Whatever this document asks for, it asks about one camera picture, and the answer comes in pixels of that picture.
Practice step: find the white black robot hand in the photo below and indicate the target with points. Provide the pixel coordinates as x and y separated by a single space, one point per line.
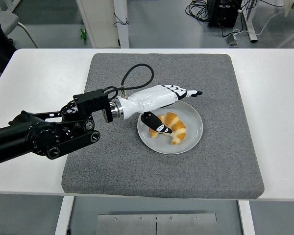
149 99

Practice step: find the golden croissant bread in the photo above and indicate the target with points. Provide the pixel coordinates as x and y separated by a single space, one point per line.
178 127

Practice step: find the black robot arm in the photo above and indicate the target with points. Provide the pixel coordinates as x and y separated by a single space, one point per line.
14 139

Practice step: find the round light grey plate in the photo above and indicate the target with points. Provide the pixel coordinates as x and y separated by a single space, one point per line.
193 122

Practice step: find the grey felt mat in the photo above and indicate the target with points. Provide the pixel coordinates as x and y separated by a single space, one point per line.
161 176

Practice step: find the white desk side panel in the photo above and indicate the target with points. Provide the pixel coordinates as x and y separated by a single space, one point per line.
100 24

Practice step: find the small green object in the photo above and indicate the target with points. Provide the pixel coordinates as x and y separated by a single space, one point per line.
83 36

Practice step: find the grey power adapter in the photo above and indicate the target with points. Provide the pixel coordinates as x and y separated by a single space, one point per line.
232 41

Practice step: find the black computer case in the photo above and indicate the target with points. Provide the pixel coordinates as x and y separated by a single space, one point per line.
223 13

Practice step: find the white desk leg with foot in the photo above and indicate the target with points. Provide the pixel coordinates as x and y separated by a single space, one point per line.
251 24

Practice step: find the white table leg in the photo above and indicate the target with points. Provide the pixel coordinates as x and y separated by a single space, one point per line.
247 218
63 215

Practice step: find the grey chair with white legs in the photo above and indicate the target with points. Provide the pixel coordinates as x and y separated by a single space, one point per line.
9 22

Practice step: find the beige fabric object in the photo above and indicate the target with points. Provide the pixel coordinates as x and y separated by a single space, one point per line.
290 7

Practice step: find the white desk post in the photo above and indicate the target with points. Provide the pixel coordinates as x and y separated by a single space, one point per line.
122 34

